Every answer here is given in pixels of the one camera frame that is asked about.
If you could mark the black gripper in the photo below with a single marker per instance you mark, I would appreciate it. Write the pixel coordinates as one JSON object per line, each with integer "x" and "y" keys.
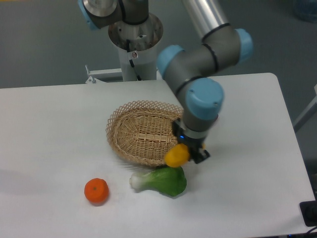
{"x": 192, "y": 139}

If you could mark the yellow mango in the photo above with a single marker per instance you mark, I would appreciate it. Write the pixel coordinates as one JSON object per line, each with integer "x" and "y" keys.
{"x": 177, "y": 156}

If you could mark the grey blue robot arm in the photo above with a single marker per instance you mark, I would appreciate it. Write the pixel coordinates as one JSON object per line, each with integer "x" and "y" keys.
{"x": 187, "y": 74}

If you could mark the woven wicker basket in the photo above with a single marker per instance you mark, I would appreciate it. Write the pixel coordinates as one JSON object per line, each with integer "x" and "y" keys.
{"x": 140, "y": 131}

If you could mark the green bok choy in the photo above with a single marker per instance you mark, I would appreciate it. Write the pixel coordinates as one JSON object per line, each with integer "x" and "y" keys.
{"x": 167, "y": 181}

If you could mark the orange tangerine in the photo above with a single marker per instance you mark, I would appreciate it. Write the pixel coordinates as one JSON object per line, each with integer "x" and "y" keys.
{"x": 96, "y": 191}

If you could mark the black device at table edge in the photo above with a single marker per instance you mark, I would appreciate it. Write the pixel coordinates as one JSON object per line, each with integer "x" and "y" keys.
{"x": 309, "y": 212}

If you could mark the white table leg frame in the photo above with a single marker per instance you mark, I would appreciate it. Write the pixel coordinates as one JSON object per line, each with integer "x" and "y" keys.
{"x": 306, "y": 114}

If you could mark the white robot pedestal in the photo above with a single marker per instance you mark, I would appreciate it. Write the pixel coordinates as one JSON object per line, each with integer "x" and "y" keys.
{"x": 137, "y": 47}

